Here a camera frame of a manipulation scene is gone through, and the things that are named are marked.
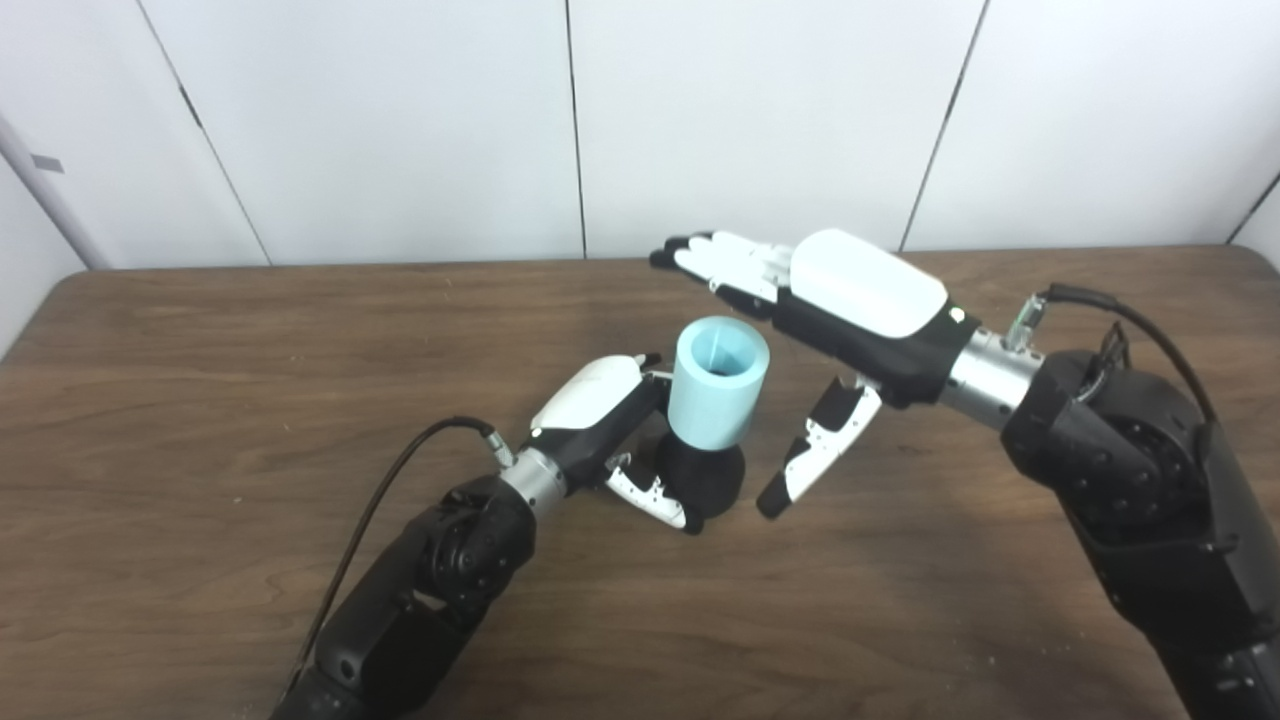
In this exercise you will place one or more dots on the small grey wall tag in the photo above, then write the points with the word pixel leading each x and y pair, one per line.
pixel 47 163

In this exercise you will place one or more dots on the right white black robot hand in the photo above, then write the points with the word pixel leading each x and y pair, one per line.
pixel 870 290

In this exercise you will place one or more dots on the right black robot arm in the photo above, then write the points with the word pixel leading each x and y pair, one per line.
pixel 1150 500

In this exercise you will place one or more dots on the light blue cylinder cup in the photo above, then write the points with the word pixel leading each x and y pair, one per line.
pixel 715 410

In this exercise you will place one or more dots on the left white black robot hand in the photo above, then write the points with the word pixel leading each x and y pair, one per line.
pixel 590 400

